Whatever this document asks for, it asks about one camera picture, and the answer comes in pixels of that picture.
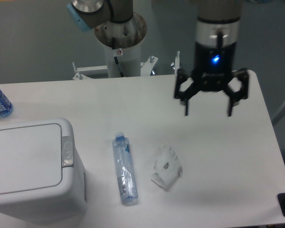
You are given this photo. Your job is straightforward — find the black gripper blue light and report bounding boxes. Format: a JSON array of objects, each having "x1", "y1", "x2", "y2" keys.
[{"x1": 174, "y1": 42, "x2": 249, "y2": 116}]

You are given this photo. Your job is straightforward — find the white push-button trash can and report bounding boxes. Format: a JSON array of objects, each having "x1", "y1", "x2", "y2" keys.
[{"x1": 0, "y1": 118, "x2": 87, "y2": 223}]

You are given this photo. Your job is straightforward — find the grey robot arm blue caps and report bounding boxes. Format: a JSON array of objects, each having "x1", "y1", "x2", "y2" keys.
[{"x1": 66, "y1": 0, "x2": 249, "y2": 116}]

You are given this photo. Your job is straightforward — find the crumpled white paper wrapper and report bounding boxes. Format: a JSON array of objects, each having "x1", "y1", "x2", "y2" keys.
[{"x1": 151, "y1": 145, "x2": 183, "y2": 191}]

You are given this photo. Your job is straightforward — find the crushed clear plastic bottle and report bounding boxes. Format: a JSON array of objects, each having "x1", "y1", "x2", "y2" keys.
[{"x1": 112, "y1": 132, "x2": 138, "y2": 205}]

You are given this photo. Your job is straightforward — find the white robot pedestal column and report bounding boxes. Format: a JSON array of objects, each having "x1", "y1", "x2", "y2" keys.
[{"x1": 103, "y1": 44, "x2": 141, "y2": 78}]

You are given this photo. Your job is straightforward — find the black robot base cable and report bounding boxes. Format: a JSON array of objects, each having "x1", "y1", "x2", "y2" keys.
[{"x1": 111, "y1": 37, "x2": 124, "y2": 78}]

